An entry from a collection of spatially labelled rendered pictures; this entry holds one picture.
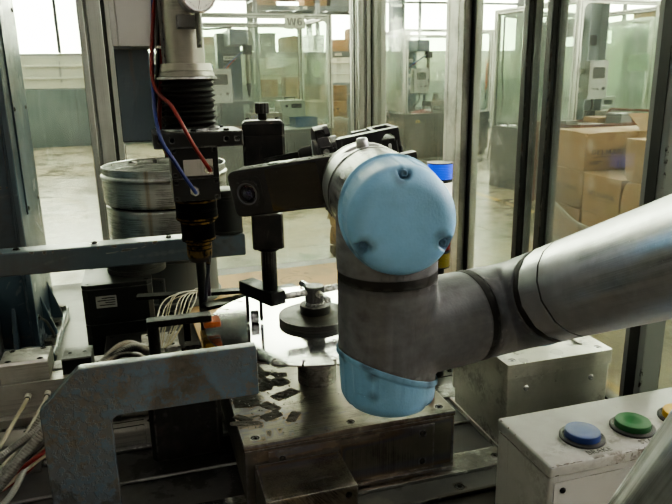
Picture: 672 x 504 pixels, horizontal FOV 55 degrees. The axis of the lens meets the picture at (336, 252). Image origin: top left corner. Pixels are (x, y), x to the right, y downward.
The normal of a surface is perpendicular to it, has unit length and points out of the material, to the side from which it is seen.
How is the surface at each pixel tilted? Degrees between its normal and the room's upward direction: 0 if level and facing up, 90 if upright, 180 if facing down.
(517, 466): 90
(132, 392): 90
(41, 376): 90
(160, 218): 90
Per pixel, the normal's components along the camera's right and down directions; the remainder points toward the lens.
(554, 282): -0.91, 0.06
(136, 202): -0.22, 0.26
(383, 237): 0.13, 0.26
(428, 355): 0.51, 0.36
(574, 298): -0.76, 0.46
